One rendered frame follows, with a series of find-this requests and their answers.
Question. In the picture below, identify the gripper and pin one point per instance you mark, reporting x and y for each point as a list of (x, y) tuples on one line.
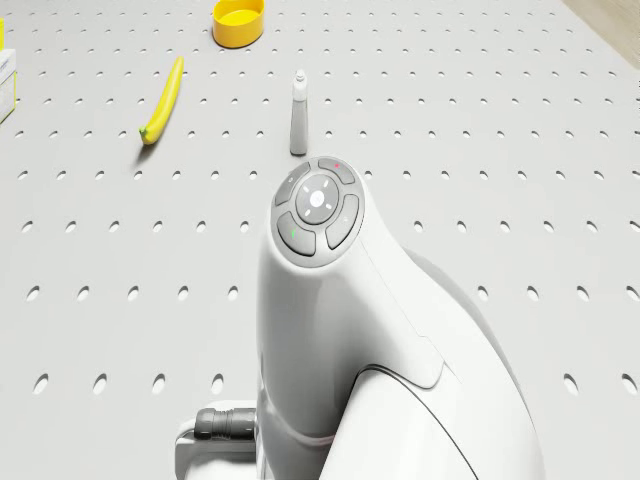
[(215, 450)]

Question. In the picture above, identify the yellow white box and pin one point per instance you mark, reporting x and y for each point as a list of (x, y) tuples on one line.
[(6, 82)]

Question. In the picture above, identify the small white bottle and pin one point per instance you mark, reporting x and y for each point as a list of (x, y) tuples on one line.
[(299, 120)]

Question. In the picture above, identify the yellow bowl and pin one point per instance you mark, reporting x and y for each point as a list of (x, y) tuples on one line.
[(239, 27)]

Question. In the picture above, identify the banana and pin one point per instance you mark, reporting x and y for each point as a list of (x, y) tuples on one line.
[(165, 102)]

